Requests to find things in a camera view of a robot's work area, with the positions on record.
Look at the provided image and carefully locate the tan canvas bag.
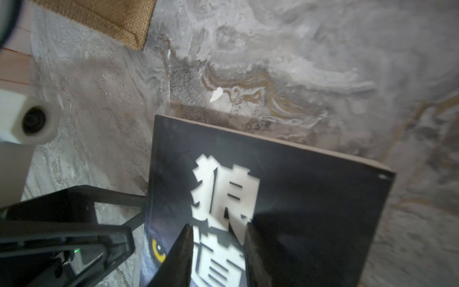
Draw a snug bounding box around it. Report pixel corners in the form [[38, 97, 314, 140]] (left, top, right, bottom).
[[34, 0, 156, 50]]

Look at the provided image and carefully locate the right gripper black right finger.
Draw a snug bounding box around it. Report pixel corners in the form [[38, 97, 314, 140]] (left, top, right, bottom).
[[244, 223, 273, 287]]

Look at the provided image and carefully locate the black wolf book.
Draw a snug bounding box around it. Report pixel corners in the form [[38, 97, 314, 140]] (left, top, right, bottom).
[[139, 116, 396, 287]]

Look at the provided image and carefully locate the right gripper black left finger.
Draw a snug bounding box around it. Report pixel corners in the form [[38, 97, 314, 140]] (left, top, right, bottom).
[[148, 224, 194, 287]]

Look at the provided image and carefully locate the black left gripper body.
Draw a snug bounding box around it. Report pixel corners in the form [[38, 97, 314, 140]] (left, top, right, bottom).
[[1, 251, 76, 287]]

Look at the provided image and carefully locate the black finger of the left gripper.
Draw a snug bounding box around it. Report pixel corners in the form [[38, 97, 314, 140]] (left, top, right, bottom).
[[1, 185, 147, 233], [1, 232, 135, 287]]

